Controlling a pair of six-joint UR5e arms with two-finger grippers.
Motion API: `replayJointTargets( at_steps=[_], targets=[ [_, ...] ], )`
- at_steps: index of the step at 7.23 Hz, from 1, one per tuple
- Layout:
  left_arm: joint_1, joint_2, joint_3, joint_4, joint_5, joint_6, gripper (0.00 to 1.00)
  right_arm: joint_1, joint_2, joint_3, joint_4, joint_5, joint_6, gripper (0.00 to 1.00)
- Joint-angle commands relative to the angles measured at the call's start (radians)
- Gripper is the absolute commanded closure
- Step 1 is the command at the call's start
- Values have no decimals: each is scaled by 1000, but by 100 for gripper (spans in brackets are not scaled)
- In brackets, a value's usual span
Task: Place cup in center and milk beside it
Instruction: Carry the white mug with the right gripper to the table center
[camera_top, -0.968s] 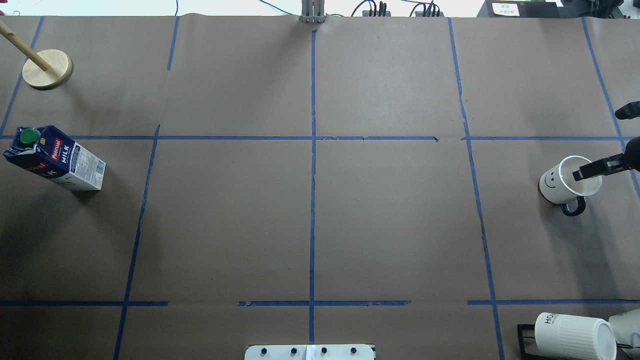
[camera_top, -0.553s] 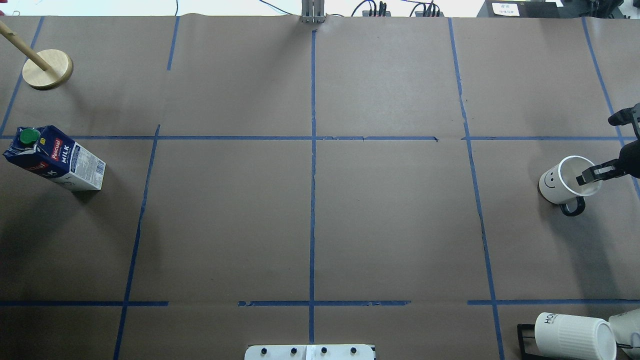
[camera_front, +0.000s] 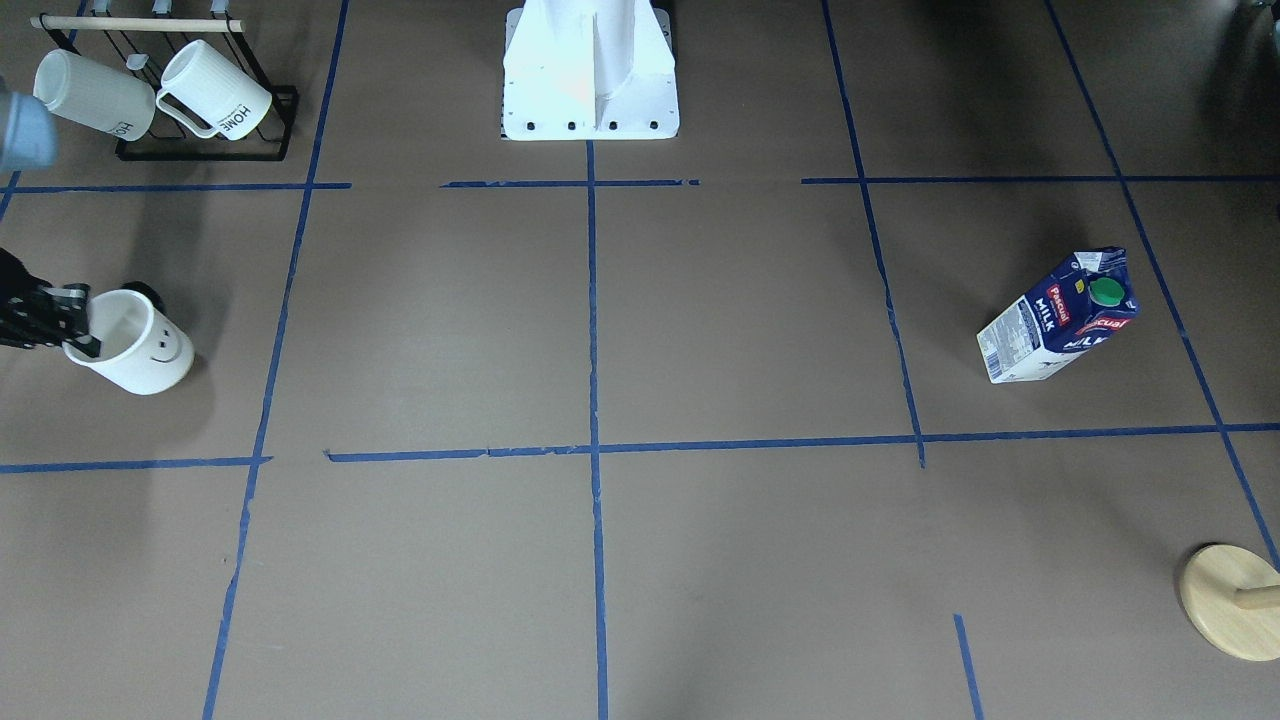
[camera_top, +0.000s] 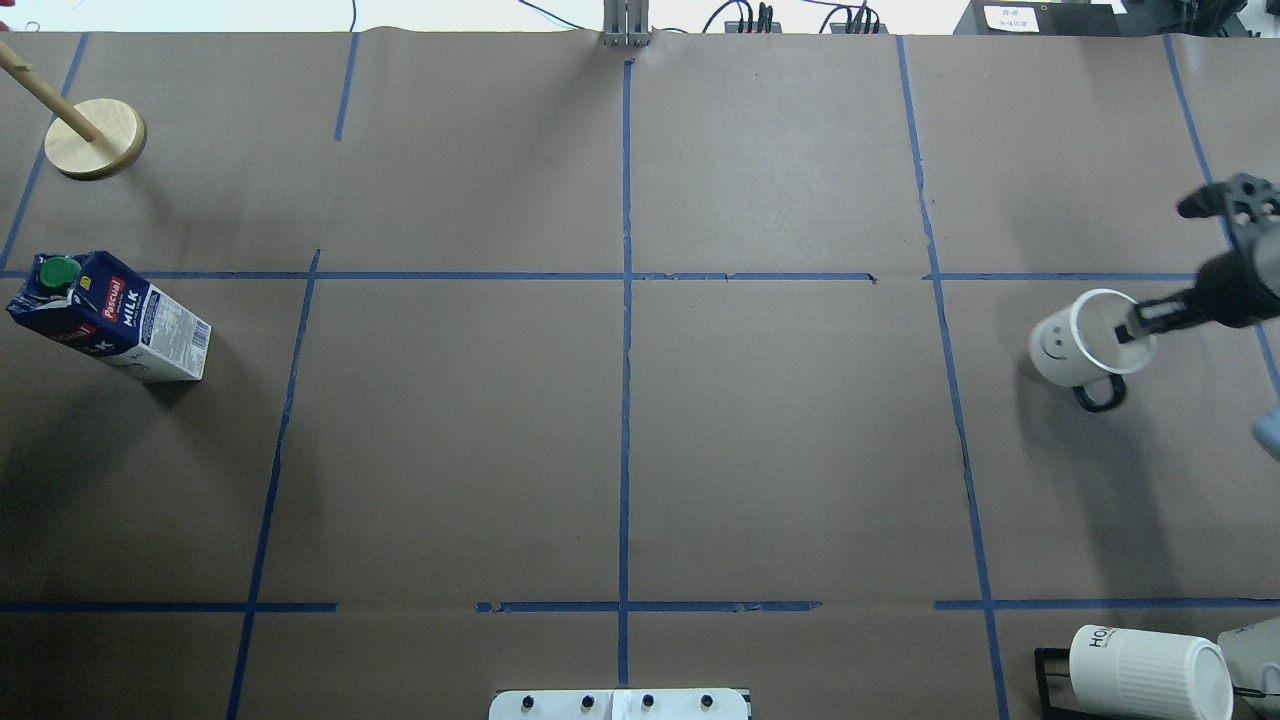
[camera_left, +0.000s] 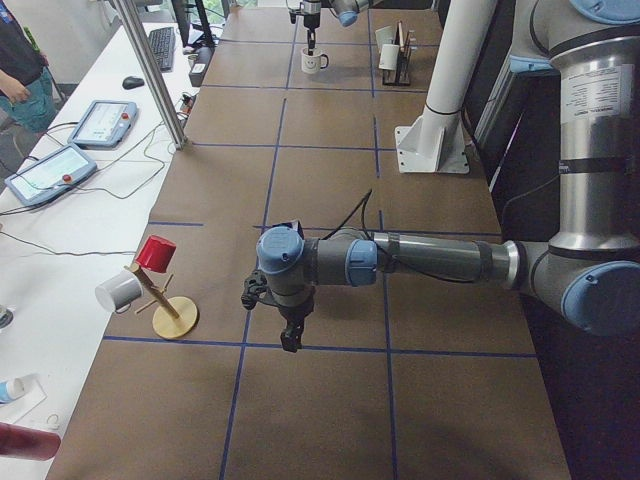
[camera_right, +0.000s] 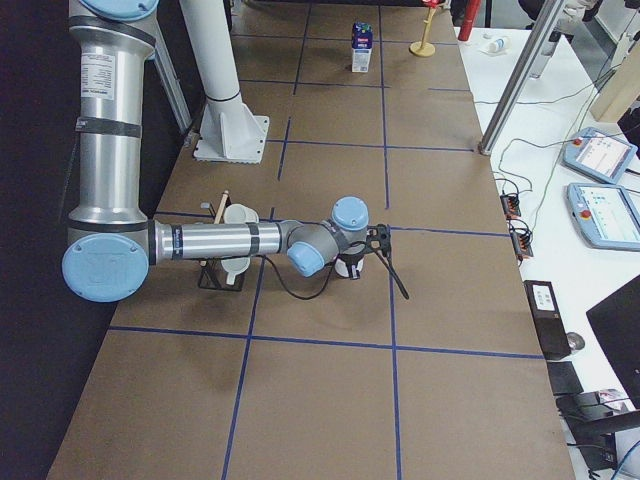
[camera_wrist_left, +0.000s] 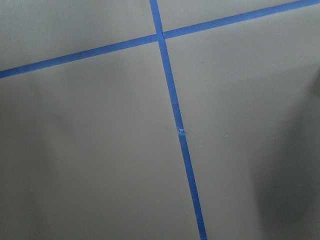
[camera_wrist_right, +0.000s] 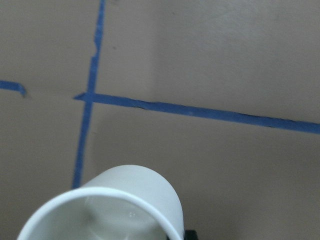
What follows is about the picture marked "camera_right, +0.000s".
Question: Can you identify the black monitor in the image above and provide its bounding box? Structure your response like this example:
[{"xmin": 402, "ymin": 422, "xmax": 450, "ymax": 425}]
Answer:
[{"xmin": 587, "ymin": 285, "xmax": 639, "ymax": 406}]

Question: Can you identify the wooden mug tree stand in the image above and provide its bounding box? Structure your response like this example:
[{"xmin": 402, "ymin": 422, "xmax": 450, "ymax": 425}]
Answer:
[{"xmin": 409, "ymin": 0, "xmax": 440, "ymax": 58}]

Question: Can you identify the white ribbed mug left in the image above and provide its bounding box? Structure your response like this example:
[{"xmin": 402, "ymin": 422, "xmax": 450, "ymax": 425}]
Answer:
[{"xmin": 223, "ymin": 203, "xmax": 260, "ymax": 224}]

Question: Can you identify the teach pendant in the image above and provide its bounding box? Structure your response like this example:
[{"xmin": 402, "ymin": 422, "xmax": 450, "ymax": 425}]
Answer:
[
  {"xmin": 562, "ymin": 127, "xmax": 638, "ymax": 184},
  {"xmin": 565, "ymin": 183, "xmax": 639, "ymax": 252}
]

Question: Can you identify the teach pendant near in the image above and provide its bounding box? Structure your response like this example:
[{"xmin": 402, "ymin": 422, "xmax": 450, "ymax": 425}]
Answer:
[{"xmin": 565, "ymin": 183, "xmax": 639, "ymax": 252}]

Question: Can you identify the white ribbed HOME mug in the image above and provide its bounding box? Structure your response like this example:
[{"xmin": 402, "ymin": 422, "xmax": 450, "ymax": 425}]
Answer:
[{"xmin": 220, "ymin": 257, "xmax": 251, "ymax": 289}]

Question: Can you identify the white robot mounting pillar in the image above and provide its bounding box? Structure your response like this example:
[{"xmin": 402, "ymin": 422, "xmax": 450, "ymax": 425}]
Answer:
[{"xmin": 180, "ymin": 0, "xmax": 270, "ymax": 164}]

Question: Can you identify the aluminium frame post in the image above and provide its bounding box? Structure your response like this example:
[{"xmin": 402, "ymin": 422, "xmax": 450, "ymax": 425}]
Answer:
[{"xmin": 478, "ymin": 0, "xmax": 564, "ymax": 156}]

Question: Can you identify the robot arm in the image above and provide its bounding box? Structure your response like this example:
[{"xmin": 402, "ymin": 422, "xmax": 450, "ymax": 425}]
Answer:
[{"xmin": 62, "ymin": 1, "xmax": 370, "ymax": 302}]

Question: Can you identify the white tube bottle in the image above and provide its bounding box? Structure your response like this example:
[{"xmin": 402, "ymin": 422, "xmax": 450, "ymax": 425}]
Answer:
[{"xmin": 480, "ymin": 36, "xmax": 511, "ymax": 56}]

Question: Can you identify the blue white milk carton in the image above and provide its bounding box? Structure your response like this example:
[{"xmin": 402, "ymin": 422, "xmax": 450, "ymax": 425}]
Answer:
[{"xmin": 351, "ymin": 21, "xmax": 373, "ymax": 73}]

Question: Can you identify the black box with label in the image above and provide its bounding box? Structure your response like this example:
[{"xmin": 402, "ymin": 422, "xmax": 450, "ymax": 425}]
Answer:
[{"xmin": 523, "ymin": 280, "xmax": 571, "ymax": 361}]

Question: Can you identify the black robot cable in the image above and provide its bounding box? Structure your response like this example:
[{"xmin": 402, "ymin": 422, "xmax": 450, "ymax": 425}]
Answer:
[{"xmin": 262, "ymin": 239, "xmax": 412, "ymax": 301}]

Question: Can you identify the white smiley mug black handle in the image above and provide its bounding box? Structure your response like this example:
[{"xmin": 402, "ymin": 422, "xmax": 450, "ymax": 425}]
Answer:
[{"xmin": 334, "ymin": 259, "xmax": 364, "ymax": 280}]

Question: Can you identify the black wire mug rack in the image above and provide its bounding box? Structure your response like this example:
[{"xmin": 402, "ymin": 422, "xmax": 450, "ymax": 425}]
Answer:
[{"xmin": 198, "ymin": 190, "xmax": 244, "ymax": 292}]

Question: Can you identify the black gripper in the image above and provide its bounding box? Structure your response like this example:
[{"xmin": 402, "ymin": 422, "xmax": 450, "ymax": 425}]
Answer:
[{"xmin": 335, "ymin": 254, "xmax": 364, "ymax": 280}]

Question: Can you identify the red bottle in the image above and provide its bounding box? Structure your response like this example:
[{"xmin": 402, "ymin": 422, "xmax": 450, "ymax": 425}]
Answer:
[{"xmin": 457, "ymin": 0, "xmax": 482, "ymax": 42}]

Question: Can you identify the teach pendant far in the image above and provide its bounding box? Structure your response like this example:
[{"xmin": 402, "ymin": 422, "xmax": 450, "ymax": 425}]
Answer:
[{"xmin": 562, "ymin": 127, "xmax": 638, "ymax": 184}]

